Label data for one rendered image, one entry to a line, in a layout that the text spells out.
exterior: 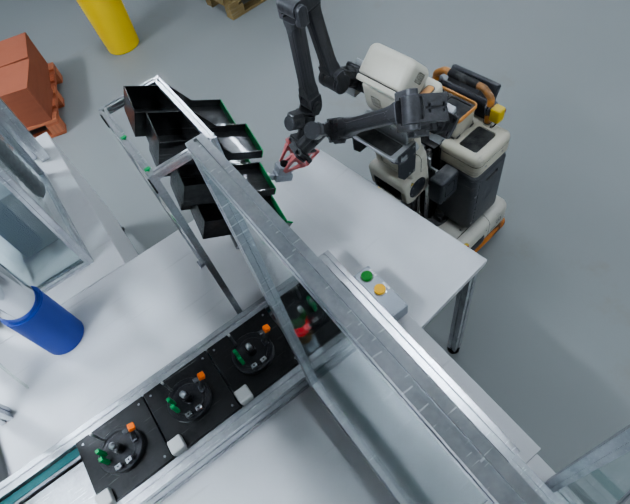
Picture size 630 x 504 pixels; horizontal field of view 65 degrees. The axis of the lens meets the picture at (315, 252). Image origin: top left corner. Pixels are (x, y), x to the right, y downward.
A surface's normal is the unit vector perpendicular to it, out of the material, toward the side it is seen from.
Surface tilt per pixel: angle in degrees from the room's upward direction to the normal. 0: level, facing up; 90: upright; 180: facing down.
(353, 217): 0
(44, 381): 0
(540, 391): 0
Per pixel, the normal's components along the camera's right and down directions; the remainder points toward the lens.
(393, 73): -0.60, 0.03
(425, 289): -0.15, -0.54
